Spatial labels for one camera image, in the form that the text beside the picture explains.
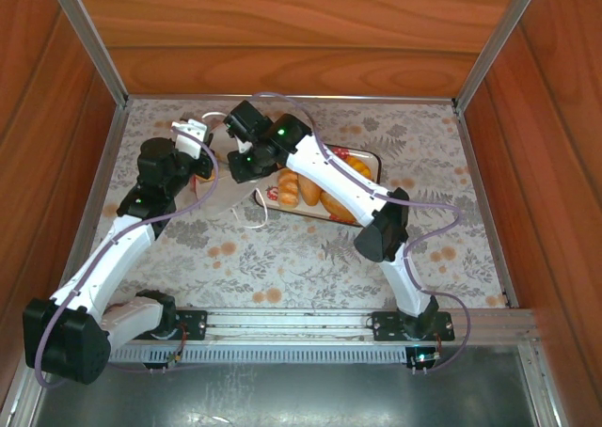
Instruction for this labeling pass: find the aluminium panel frame bar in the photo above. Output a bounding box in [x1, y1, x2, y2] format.
[516, 344, 573, 427]
[0, 344, 53, 427]

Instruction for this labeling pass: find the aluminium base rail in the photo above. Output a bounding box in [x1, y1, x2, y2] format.
[30, 307, 537, 343]

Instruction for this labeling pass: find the strawberry print tray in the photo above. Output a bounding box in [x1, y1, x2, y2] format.
[253, 143, 382, 225]

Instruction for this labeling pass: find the circuit board with green light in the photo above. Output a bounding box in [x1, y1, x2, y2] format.
[406, 346, 443, 370]

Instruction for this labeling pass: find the slanted aluminium frame post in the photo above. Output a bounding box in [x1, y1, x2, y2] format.
[451, 0, 549, 113]
[44, 0, 131, 111]

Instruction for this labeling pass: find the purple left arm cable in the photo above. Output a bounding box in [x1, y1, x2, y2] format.
[33, 137, 220, 389]

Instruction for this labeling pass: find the braided fake bread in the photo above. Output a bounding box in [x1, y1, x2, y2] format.
[276, 167, 301, 210]

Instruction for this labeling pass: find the short aluminium table edge rail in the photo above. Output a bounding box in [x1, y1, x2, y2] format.
[453, 104, 519, 308]
[51, 104, 131, 308]

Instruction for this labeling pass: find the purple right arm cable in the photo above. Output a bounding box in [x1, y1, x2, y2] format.
[248, 91, 473, 375]

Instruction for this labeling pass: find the long aluminium table edge rail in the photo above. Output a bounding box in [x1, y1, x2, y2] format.
[126, 93, 457, 103]

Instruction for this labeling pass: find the red and white paper bag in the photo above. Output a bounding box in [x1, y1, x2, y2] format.
[190, 110, 269, 230]

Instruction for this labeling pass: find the grey metal sheet panel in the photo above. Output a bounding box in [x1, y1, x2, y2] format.
[27, 360, 542, 427]

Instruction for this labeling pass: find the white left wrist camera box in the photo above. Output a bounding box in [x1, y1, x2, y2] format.
[170, 119, 209, 160]

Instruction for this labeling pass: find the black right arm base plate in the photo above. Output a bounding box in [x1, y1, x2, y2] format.
[365, 309, 456, 342]

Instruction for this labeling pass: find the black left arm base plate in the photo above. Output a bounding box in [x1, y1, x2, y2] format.
[120, 308, 208, 341]

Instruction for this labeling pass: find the floral tablecloth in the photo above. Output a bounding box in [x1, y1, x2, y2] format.
[74, 98, 512, 310]

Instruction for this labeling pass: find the grey slotted cable duct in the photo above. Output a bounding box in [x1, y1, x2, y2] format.
[46, 344, 521, 365]

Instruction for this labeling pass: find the oval fake bread loaf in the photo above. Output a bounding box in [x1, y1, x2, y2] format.
[298, 173, 324, 207]

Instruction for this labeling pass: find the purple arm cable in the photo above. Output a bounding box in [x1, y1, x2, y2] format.
[248, 91, 473, 375]
[33, 137, 220, 389]

